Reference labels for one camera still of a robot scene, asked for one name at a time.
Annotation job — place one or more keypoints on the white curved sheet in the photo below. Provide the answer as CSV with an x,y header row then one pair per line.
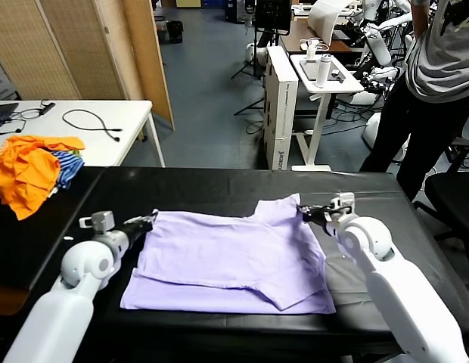
x,y
323,22

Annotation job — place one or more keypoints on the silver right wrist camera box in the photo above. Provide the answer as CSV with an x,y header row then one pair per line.
x,y
344,204

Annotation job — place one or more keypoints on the black panel on tripod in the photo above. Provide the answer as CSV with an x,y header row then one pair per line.
x,y
272,15

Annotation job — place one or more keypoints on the brown desk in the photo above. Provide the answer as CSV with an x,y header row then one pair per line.
x,y
295,38

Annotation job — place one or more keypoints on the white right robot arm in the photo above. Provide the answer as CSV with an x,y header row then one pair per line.
x,y
401,302

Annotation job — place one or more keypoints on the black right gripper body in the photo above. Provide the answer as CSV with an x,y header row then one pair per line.
x,y
324,223

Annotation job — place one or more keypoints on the blue striped garment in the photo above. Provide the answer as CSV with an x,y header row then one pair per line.
x,y
70,168

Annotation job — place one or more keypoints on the wooden partition screen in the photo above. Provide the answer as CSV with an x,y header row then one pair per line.
x,y
68,49

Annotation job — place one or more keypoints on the tall white cardboard box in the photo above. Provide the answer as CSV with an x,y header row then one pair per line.
x,y
281,113

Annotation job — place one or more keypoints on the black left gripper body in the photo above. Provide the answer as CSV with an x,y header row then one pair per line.
x,y
134,231

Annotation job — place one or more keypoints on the black plastic table cover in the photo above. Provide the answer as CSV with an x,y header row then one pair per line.
x,y
389,196

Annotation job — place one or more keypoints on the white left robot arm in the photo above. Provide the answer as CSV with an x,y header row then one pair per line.
x,y
56,321

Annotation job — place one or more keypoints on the black topped wooden side table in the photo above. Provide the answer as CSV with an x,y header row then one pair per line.
x,y
15,246

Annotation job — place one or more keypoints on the white round device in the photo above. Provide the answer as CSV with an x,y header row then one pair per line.
x,y
257,53

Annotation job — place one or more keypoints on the black office chair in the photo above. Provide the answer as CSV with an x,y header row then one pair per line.
x,y
454,196

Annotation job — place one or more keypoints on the blue storage crate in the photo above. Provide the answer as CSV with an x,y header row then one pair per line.
x,y
213,3

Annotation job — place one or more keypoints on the black trash bin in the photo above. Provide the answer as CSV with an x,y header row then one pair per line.
x,y
175,32

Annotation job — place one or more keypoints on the white bottle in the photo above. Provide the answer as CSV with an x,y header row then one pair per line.
x,y
322,72

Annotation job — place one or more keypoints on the lavender printed t-shirt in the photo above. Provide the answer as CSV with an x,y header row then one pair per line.
x,y
219,257

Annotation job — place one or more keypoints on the white table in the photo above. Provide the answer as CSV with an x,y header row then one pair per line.
x,y
106,147

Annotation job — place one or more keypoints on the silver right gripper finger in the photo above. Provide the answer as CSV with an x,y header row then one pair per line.
x,y
314,208
309,217

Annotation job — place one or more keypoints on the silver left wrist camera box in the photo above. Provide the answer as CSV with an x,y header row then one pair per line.
x,y
100,220

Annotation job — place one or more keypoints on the person in grey shirt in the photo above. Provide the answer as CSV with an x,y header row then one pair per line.
x,y
427,132

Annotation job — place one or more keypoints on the white humanoid robot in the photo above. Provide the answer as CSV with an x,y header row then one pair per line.
x,y
380,49

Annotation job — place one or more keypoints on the small black desk object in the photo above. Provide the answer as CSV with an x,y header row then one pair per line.
x,y
336,74

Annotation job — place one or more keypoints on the grey tablet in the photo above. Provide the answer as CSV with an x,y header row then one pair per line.
x,y
308,72

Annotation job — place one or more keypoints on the white headset on stand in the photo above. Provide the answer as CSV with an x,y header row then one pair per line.
x,y
312,48

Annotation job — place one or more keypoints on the orange garment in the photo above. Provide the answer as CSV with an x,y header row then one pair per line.
x,y
26,174

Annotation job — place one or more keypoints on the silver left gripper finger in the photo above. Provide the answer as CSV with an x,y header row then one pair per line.
x,y
141,218
150,224

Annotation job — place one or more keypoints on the dark laptop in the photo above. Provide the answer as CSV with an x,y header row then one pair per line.
x,y
2,110

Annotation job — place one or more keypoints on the green garment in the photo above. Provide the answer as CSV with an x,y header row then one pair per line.
x,y
77,154

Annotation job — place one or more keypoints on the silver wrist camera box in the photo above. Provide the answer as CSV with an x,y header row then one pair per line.
x,y
100,220
344,204

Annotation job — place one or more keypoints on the white standing desk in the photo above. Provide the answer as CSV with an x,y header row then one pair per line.
x,y
353,86

